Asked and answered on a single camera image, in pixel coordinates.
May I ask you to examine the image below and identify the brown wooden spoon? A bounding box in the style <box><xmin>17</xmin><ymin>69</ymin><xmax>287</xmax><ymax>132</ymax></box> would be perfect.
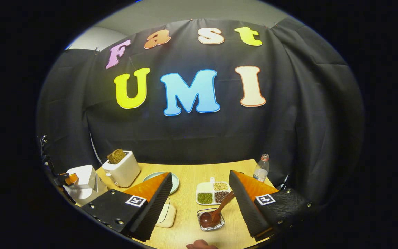
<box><xmin>199</xmin><ymin>191</ymin><xmax>236</xmax><ymax>229</ymax></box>

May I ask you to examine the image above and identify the brown bread slice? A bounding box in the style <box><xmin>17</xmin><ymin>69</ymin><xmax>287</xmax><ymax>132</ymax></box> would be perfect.
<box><xmin>107</xmin><ymin>149</ymin><xmax>127</xmax><ymax>164</ymax></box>

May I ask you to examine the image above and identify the clear chopstick holder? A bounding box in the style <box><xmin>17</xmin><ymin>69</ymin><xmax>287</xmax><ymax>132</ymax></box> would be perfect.
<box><xmin>197</xmin><ymin>207</ymin><xmax>226</xmax><ymax>232</ymax></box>

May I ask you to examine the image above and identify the beige rectangular board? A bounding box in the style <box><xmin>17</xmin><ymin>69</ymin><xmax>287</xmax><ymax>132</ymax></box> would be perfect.
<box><xmin>155</xmin><ymin>197</ymin><xmax>177</xmax><ymax>228</ymax></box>

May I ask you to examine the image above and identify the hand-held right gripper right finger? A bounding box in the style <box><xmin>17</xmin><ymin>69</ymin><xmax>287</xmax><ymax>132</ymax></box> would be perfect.
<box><xmin>228</xmin><ymin>170</ymin><xmax>314</xmax><ymax>243</ymax></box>

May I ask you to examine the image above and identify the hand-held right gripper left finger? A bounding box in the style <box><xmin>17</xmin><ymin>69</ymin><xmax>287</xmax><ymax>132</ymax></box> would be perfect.
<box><xmin>81</xmin><ymin>172</ymin><xmax>173</xmax><ymax>242</ymax></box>

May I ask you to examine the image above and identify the black backdrop cloth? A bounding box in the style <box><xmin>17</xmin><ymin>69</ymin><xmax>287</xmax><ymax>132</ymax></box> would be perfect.
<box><xmin>36</xmin><ymin>17</ymin><xmax>365</xmax><ymax>204</ymax></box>

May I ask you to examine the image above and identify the white rice cooker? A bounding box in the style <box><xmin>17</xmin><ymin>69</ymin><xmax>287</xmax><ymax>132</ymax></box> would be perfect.
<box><xmin>64</xmin><ymin>165</ymin><xmax>108</xmax><ymax>206</ymax></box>

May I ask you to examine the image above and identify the white divided dish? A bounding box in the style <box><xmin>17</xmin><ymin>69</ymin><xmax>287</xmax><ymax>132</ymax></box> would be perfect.
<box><xmin>196</xmin><ymin>177</ymin><xmax>232</xmax><ymax>205</ymax></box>

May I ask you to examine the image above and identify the pale green plate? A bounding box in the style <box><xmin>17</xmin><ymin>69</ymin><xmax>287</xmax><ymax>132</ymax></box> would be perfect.
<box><xmin>143</xmin><ymin>172</ymin><xmax>180</xmax><ymax>195</ymax></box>

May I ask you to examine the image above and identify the clear plastic water bottle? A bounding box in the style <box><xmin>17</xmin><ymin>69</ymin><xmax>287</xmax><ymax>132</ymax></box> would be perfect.
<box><xmin>253</xmin><ymin>154</ymin><xmax>270</xmax><ymax>183</ymax></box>

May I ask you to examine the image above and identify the white toaster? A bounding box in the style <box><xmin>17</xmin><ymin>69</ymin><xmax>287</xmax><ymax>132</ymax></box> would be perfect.
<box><xmin>102</xmin><ymin>151</ymin><xmax>141</xmax><ymax>188</ymax></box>

